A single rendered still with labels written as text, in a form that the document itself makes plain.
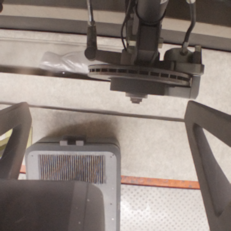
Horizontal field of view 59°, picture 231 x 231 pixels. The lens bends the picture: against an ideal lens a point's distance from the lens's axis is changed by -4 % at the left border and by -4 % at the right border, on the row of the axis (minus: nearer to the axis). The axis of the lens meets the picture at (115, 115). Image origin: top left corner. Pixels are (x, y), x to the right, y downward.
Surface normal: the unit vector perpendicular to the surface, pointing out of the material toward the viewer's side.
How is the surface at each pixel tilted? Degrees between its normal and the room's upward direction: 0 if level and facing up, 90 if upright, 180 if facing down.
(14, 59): 0
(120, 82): 42
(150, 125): 0
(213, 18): 0
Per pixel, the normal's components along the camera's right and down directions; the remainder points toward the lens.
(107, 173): 0.00, 0.12
